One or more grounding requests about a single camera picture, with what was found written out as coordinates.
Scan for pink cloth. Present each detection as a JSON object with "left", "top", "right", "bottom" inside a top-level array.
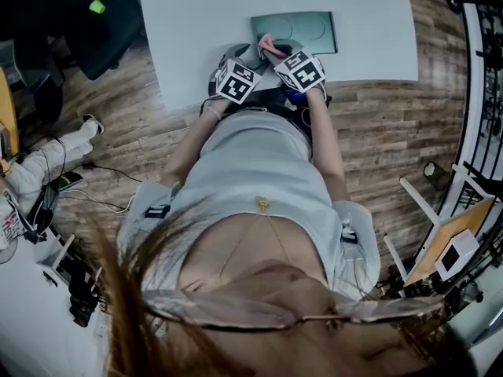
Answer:
[{"left": 258, "top": 33, "right": 290, "bottom": 60}]

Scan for pile of black equipment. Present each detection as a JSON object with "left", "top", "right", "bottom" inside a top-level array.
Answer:
[{"left": 68, "top": 265, "right": 103, "bottom": 328}]

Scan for green rectangular tray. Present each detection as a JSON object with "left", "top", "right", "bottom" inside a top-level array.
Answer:
[{"left": 250, "top": 11, "right": 339, "bottom": 60}]

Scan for person's grey top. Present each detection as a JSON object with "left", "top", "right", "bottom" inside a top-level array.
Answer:
[{"left": 116, "top": 110, "right": 381, "bottom": 302}]

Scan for black waste bin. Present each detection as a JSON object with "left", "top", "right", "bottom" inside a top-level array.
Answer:
[{"left": 423, "top": 161, "right": 451, "bottom": 190}]

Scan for person's right forearm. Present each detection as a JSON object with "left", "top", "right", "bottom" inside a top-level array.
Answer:
[{"left": 304, "top": 88, "right": 351, "bottom": 203}]

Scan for white floor cable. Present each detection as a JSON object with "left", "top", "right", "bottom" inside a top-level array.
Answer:
[{"left": 58, "top": 188, "right": 137, "bottom": 214}]

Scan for black metal railing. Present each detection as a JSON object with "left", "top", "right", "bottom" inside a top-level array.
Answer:
[{"left": 443, "top": 0, "right": 503, "bottom": 309}]

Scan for black office chair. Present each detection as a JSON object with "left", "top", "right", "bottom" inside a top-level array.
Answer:
[{"left": 0, "top": 0, "right": 145, "bottom": 80}]

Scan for thin-rimmed glasses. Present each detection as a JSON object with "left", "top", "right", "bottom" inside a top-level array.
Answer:
[{"left": 139, "top": 288, "right": 447, "bottom": 335}]

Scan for gold necklace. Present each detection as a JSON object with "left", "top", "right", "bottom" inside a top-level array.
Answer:
[{"left": 218, "top": 196, "right": 292, "bottom": 276}]

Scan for dark rounded floor device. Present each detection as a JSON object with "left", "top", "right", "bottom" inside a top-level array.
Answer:
[{"left": 50, "top": 172, "right": 84, "bottom": 191}]

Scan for blue-screen phone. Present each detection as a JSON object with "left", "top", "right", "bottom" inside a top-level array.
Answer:
[{"left": 283, "top": 87, "right": 307, "bottom": 104}]

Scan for white metal frame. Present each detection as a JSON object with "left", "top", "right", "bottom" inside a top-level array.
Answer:
[{"left": 383, "top": 175, "right": 441, "bottom": 290}]

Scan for black floor cable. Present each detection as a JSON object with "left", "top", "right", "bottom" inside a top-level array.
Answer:
[{"left": 82, "top": 163, "right": 143, "bottom": 185}]

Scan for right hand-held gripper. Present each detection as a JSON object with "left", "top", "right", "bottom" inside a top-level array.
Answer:
[{"left": 273, "top": 42, "right": 327, "bottom": 93}]

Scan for white microwave oven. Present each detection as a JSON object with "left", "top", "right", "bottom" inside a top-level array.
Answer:
[{"left": 434, "top": 232, "right": 480, "bottom": 282}]

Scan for white open tray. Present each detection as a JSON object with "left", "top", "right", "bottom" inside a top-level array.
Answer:
[{"left": 37, "top": 233, "right": 75, "bottom": 282}]

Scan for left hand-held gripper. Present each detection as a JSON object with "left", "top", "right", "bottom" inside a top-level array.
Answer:
[{"left": 207, "top": 42, "right": 274, "bottom": 106}]

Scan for person's left forearm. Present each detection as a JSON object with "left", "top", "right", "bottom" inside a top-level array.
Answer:
[{"left": 159, "top": 98, "right": 231, "bottom": 188}]

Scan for wooden board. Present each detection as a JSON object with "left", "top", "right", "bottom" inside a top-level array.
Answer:
[{"left": 404, "top": 196, "right": 496, "bottom": 286}]

